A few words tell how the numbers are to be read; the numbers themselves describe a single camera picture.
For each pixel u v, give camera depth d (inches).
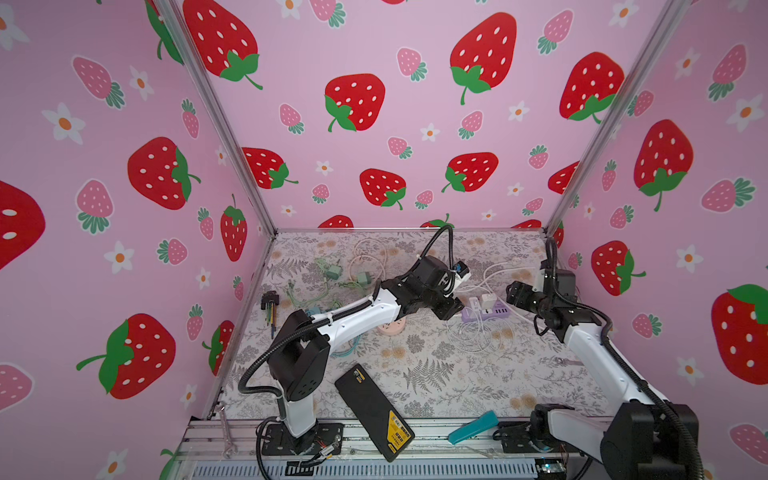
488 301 35.8
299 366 18.1
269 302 38.7
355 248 45.4
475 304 35.7
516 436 28.9
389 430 28.8
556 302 25.2
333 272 41.7
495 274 42.3
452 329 36.7
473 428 29.7
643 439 15.5
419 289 25.1
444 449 28.8
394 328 35.8
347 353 34.8
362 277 41.5
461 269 28.1
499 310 37.5
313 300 39.9
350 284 40.8
